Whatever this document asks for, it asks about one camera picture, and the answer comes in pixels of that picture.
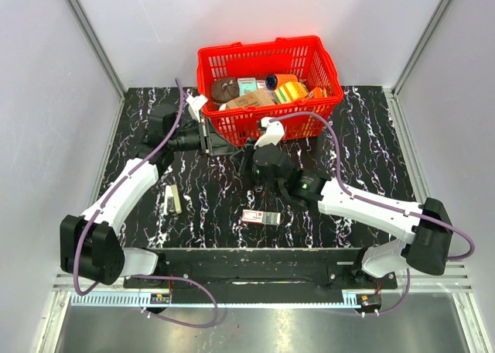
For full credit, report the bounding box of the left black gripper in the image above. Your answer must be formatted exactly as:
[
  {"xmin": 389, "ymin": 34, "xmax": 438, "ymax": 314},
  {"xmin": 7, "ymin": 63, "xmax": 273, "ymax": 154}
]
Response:
[{"xmin": 169, "ymin": 117, "xmax": 239, "ymax": 159}]

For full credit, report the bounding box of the staple box red white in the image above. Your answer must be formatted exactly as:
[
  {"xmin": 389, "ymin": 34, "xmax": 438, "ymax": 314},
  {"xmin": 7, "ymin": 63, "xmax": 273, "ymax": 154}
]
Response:
[{"xmin": 241, "ymin": 210, "xmax": 281, "ymax": 225}]

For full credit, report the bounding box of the beige stapler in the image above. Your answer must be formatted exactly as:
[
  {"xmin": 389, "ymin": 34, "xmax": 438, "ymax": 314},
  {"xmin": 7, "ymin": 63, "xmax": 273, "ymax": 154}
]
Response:
[{"xmin": 164, "ymin": 184, "xmax": 182, "ymax": 215}]

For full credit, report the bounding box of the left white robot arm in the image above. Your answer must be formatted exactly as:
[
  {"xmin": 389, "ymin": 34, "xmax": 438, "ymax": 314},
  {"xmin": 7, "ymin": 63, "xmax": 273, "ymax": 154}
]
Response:
[{"xmin": 60, "ymin": 104, "xmax": 238, "ymax": 288}]

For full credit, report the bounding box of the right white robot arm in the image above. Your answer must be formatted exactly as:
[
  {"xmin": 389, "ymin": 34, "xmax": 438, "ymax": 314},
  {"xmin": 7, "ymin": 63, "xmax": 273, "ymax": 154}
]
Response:
[{"xmin": 247, "ymin": 144, "xmax": 453, "ymax": 288}]

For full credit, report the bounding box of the brown round muffin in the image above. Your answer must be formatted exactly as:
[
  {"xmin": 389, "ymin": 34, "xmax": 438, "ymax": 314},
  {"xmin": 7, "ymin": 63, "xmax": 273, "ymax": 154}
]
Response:
[{"xmin": 210, "ymin": 77, "xmax": 240, "ymax": 104}]

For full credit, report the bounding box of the brown cardboard box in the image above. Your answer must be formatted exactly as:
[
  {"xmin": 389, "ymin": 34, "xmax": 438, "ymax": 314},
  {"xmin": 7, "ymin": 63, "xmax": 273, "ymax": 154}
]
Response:
[{"xmin": 225, "ymin": 89, "xmax": 275, "ymax": 110}]

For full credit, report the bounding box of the teal small carton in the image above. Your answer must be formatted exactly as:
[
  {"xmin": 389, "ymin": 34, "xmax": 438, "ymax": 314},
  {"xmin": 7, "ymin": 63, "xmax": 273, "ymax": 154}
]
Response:
[{"xmin": 237, "ymin": 77, "xmax": 258, "ymax": 96}]

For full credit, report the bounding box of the red plastic shopping basket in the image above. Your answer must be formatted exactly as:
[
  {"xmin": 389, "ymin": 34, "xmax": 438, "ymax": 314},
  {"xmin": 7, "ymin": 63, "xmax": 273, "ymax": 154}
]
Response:
[{"xmin": 196, "ymin": 36, "xmax": 343, "ymax": 146}]

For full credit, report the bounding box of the yellow green sponge pack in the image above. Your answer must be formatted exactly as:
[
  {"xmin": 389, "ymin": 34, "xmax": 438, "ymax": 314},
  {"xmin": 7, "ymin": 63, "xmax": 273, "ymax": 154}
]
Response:
[{"xmin": 274, "ymin": 81, "xmax": 309, "ymax": 104}]

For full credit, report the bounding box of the orange bottle blue cap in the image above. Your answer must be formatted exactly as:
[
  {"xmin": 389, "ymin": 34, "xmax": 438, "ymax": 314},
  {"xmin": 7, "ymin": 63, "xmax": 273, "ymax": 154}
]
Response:
[{"xmin": 265, "ymin": 74, "xmax": 299, "ymax": 91}]

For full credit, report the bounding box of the orange snack packet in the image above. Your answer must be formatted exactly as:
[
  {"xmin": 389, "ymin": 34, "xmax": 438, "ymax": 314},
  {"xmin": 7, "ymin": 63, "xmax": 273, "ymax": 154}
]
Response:
[{"xmin": 306, "ymin": 87, "xmax": 327, "ymax": 99}]

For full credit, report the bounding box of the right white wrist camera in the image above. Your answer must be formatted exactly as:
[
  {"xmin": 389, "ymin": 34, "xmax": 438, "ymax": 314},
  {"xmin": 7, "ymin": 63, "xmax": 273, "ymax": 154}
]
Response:
[{"xmin": 254, "ymin": 117, "xmax": 285, "ymax": 149}]

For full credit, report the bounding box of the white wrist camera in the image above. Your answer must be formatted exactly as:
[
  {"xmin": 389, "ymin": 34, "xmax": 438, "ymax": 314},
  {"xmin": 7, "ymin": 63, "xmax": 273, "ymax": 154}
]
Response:
[
  {"xmin": 186, "ymin": 94, "xmax": 208, "ymax": 122},
  {"xmin": 254, "ymin": 117, "xmax": 285, "ymax": 149}
]

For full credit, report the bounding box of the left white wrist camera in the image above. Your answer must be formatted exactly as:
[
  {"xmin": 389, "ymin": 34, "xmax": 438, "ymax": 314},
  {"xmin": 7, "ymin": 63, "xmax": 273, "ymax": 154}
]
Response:
[{"xmin": 186, "ymin": 94, "xmax": 208, "ymax": 122}]

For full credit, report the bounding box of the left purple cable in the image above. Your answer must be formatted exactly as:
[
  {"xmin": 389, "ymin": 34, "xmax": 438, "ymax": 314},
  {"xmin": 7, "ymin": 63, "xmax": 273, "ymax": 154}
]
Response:
[{"xmin": 72, "ymin": 77, "xmax": 220, "ymax": 327}]

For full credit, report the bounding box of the purple cable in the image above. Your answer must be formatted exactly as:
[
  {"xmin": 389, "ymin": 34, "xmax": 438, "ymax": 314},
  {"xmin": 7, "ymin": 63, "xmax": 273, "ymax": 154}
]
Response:
[
  {"xmin": 268, "ymin": 111, "xmax": 476, "ymax": 317},
  {"xmin": 72, "ymin": 77, "xmax": 220, "ymax": 327}
]

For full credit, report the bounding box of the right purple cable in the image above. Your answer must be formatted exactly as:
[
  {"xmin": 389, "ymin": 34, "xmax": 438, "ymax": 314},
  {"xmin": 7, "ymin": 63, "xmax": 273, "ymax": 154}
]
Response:
[{"xmin": 268, "ymin": 111, "xmax": 476, "ymax": 317}]

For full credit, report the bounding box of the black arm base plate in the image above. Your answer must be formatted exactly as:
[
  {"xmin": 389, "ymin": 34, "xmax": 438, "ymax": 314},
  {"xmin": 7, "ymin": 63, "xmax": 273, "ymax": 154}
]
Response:
[{"xmin": 123, "ymin": 247, "xmax": 399, "ymax": 306}]

